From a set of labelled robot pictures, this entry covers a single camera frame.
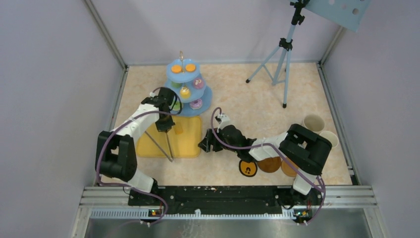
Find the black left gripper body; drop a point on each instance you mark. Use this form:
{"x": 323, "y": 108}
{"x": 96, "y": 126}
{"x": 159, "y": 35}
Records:
{"x": 165, "y": 123}

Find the light blue perforated panel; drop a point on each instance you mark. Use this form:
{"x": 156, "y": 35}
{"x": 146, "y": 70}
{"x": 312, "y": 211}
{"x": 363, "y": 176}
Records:
{"x": 346, "y": 13}

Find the blue three-tier cake stand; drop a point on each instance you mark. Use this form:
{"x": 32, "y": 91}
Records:
{"x": 186, "y": 78}

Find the black and yellow round coaster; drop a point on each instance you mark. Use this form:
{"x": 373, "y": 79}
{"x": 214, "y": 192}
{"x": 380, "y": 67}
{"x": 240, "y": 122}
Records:
{"x": 248, "y": 169}

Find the yellow serving tray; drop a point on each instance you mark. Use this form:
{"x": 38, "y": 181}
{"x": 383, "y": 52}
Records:
{"x": 184, "y": 145}

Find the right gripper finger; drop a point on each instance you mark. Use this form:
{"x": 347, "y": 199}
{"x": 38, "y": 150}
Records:
{"x": 205, "y": 145}
{"x": 210, "y": 135}

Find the green cupcake with topping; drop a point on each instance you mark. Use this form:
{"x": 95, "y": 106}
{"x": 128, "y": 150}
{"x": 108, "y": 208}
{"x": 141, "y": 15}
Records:
{"x": 176, "y": 85}

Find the dark brown wooden saucer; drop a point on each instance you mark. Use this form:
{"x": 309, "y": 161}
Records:
{"x": 270, "y": 165}

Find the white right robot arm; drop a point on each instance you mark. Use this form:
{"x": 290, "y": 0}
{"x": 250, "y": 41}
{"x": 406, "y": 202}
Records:
{"x": 307, "y": 150}

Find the cream cup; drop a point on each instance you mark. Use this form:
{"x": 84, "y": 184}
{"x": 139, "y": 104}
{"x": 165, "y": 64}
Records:
{"x": 314, "y": 123}
{"x": 331, "y": 137}

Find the purple donut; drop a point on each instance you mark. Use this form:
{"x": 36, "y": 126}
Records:
{"x": 196, "y": 104}

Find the light brown wooden coaster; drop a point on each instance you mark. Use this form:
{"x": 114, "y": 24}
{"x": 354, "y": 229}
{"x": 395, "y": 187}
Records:
{"x": 288, "y": 167}

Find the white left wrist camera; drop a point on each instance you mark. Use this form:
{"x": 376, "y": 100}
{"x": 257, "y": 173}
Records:
{"x": 152, "y": 95}

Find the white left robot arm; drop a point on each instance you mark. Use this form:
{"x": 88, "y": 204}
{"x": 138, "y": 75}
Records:
{"x": 116, "y": 149}

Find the cream cup front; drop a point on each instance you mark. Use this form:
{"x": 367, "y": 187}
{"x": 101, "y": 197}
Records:
{"x": 331, "y": 137}

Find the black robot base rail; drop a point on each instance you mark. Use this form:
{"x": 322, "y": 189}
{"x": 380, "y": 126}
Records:
{"x": 218, "y": 196}

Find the green glazed donut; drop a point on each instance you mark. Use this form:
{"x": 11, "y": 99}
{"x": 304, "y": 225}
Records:
{"x": 177, "y": 106}

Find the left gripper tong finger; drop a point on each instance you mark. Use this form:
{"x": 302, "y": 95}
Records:
{"x": 171, "y": 158}
{"x": 157, "y": 145}

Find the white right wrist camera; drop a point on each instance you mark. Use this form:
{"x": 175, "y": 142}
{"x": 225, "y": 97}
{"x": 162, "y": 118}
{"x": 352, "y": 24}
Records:
{"x": 223, "y": 120}

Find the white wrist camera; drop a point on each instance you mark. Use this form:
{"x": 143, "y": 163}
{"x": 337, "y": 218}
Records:
{"x": 223, "y": 120}
{"x": 152, "y": 95}

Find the yellow cupcake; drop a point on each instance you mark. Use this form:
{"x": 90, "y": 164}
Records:
{"x": 185, "y": 92}

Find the cream cup rear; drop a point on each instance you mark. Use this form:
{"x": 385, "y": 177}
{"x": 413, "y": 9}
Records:
{"x": 314, "y": 123}

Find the light blue tripod stand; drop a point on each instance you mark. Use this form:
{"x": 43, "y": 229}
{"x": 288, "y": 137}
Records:
{"x": 282, "y": 72}

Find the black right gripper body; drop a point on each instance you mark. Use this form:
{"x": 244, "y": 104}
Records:
{"x": 220, "y": 137}

